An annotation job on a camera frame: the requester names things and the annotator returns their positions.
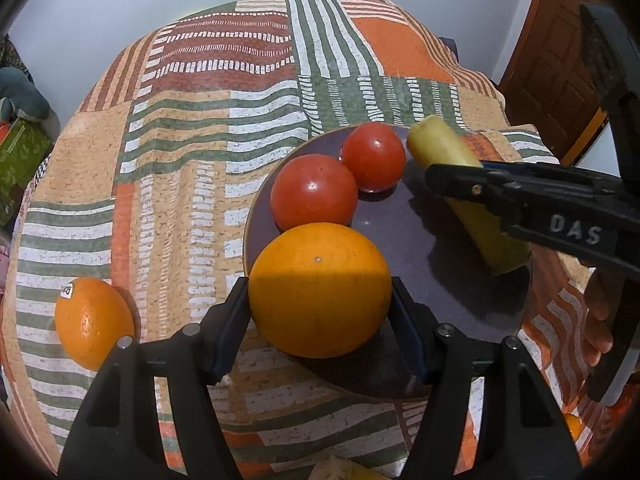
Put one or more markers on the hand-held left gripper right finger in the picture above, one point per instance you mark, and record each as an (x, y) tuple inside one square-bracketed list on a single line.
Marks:
[(406, 332)]

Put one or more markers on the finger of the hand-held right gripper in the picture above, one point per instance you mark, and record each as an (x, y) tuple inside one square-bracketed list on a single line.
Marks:
[(500, 164), (460, 182)]

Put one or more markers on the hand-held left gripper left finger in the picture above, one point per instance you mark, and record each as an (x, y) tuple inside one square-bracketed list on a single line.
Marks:
[(231, 327)]

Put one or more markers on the yellow banana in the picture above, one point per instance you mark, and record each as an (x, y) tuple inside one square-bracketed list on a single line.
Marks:
[(442, 144), (350, 471)]

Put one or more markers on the dark purple plate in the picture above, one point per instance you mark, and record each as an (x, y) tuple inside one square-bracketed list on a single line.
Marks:
[(430, 265)]

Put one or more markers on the large plain orange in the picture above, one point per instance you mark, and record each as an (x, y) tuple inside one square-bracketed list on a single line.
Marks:
[(320, 290)]

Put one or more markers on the person's right hand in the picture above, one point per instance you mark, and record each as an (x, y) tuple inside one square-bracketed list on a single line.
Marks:
[(599, 317)]

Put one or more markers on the small red tomato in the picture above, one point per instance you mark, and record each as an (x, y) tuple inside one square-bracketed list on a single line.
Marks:
[(374, 156)]

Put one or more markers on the brown wooden door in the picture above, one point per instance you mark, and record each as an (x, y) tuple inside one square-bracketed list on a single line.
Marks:
[(550, 60)]

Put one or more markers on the orange with white sticker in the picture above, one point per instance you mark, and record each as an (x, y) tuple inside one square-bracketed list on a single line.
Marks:
[(92, 327)]

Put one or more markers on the large red tomato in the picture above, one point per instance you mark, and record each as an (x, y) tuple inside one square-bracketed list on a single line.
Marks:
[(314, 192)]

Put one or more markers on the striped patchwork tablecloth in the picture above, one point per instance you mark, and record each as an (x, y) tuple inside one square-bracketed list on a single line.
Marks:
[(190, 170)]

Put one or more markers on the small orange fruit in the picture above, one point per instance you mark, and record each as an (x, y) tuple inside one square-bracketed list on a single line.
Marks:
[(573, 431)]

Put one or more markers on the green patterned box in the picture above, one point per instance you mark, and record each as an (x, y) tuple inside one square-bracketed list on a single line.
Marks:
[(20, 165)]

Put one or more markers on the grey plush toy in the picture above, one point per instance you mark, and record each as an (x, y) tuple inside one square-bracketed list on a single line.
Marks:
[(20, 95)]

